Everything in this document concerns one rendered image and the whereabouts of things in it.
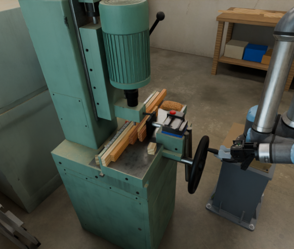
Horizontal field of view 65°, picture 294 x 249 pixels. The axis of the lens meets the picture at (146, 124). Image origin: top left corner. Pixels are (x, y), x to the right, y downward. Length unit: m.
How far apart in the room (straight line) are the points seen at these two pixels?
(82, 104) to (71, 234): 1.13
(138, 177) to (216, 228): 1.06
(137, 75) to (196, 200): 1.34
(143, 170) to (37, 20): 0.72
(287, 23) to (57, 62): 0.94
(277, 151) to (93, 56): 0.87
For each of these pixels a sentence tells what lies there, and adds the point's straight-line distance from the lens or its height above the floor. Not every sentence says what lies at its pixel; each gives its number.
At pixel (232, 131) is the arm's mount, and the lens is 1.69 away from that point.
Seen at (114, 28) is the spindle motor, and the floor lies 1.43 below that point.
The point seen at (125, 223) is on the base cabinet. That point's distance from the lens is 1.45.
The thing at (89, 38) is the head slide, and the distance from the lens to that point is 0.96.
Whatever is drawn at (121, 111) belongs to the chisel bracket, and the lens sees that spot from 1.09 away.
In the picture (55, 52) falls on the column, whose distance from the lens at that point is 1.05.
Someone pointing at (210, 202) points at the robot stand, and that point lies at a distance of 1.99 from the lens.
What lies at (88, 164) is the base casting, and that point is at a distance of 1.20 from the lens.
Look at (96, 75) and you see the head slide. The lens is 1.01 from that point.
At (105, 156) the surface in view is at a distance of 1.01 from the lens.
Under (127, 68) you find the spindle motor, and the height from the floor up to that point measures 1.29.
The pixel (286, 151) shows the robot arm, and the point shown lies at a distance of 1.13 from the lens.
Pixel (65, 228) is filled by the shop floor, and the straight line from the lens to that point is 1.99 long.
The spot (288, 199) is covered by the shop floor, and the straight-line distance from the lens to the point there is 2.25.
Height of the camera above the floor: 1.66
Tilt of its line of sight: 38 degrees down
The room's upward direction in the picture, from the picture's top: 3 degrees counter-clockwise
